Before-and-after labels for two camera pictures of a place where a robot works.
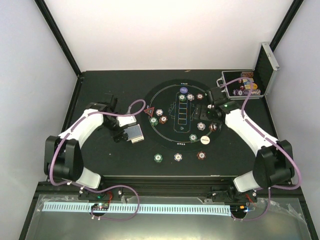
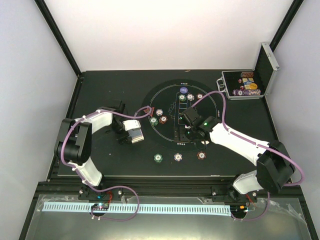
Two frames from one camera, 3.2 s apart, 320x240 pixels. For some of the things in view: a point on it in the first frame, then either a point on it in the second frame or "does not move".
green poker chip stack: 158,158 does not move
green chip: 182,97 does not move
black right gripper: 202,116 → 183,138
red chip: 199,96 does not move
